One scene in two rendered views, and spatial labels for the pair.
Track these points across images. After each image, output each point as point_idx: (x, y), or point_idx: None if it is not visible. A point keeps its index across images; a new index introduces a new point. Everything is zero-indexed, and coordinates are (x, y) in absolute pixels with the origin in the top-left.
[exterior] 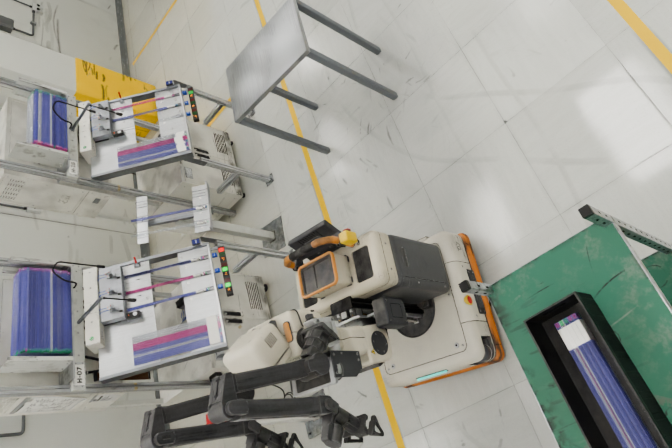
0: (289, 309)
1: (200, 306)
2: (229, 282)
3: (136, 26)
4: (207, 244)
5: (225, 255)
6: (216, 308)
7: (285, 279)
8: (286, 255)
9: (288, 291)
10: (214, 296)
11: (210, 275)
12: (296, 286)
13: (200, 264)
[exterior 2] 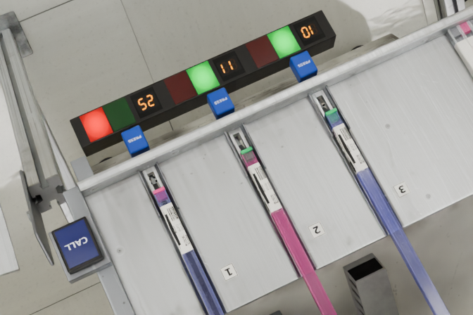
0: (201, 34)
1: (428, 131)
2: (271, 38)
3: None
4: (82, 186)
5: (126, 95)
6: (419, 55)
7: (91, 62)
8: (8, 36)
9: (138, 43)
10: (361, 81)
11: (254, 131)
12: None
13: (200, 199)
